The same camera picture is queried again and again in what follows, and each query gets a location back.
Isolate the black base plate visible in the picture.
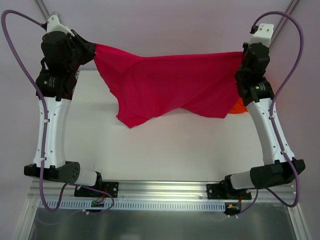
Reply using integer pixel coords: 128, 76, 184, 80
73, 181, 120, 198
206, 181, 252, 200

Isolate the aluminium frame post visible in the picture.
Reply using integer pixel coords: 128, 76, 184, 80
269, 0, 301, 48
34, 0, 50, 20

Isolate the right aluminium frame post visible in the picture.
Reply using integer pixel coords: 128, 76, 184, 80
269, 0, 301, 48

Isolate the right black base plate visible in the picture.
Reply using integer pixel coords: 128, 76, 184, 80
206, 181, 252, 200

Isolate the orange t shirt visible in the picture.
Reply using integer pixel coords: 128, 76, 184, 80
228, 98, 248, 114

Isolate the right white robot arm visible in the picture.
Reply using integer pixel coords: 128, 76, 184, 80
221, 42, 306, 199

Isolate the aluminium mounting rail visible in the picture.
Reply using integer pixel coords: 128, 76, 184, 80
27, 179, 296, 203

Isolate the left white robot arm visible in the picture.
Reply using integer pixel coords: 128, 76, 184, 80
24, 30, 103, 197

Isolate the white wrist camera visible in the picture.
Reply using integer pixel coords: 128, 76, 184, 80
249, 23, 274, 48
42, 11, 75, 37

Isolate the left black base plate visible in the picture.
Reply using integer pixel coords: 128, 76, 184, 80
73, 181, 120, 198

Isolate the magenta t shirt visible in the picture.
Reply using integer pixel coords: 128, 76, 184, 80
94, 44, 243, 128

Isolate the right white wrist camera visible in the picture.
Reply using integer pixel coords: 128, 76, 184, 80
249, 23, 274, 48

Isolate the left aluminium frame post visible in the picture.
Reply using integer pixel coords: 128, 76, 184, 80
34, 0, 50, 20

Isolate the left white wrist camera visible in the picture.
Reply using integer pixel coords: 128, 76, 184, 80
42, 11, 75, 37

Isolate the white slotted cable duct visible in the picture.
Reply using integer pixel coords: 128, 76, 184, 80
59, 199, 226, 212

